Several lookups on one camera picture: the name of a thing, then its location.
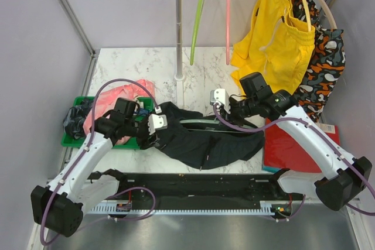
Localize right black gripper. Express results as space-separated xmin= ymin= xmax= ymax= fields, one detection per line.
xmin=220 ymin=96 xmax=258 ymax=127

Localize pale teal hanger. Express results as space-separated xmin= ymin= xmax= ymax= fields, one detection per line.
xmin=179 ymin=118 xmax=237 ymax=132

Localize dark navy shorts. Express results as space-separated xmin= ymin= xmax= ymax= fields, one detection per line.
xmin=155 ymin=102 xmax=265 ymax=170

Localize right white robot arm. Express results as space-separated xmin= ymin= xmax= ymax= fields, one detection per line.
xmin=210 ymin=72 xmax=374 ymax=211

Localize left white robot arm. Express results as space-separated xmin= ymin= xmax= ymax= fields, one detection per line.
xmin=30 ymin=98 xmax=167 ymax=237

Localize yellow shorts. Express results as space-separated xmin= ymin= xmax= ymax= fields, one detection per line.
xmin=231 ymin=0 xmax=315 ymax=94

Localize camouflage patterned shorts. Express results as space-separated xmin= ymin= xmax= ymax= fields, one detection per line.
xmin=294 ymin=0 xmax=346 ymax=122

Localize pink hanger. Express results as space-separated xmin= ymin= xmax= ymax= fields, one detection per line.
xmin=226 ymin=0 xmax=230 ymax=65

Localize green hanger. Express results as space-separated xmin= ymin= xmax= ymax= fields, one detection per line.
xmin=189 ymin=0 xmax=205 ymax=66

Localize green plastic tray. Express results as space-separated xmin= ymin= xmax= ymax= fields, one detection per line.
xmin=61 ymin=96 xmax=154 ymax=150

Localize pink garment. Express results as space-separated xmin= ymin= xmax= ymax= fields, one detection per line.
xmin=83 ymin=79 xmax=155 ymax=145

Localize dark patterned garment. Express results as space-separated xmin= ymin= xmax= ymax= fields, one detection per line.
xmin=63 ymin=98 xmax=93 ymax=140

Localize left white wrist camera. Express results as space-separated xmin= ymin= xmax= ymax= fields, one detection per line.
xmin=148 ymin=106 xmax=168 ymax=135

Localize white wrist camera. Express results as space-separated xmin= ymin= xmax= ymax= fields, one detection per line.
xmin=210 ymin=88 xmax=230 ymax=114
xmin=148 ymin=106 xmax=168 ymax=135

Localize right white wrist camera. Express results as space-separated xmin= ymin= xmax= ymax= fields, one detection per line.
xmin=210 ymin=88 xmax=230 ymax=114

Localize white cable duct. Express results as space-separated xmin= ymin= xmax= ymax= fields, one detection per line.
xmin=88 ymin=201 xmax=275 ymax=216

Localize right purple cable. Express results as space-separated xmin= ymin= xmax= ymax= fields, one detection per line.
xmin=212 ymin=102 xmax=375 ymax=223

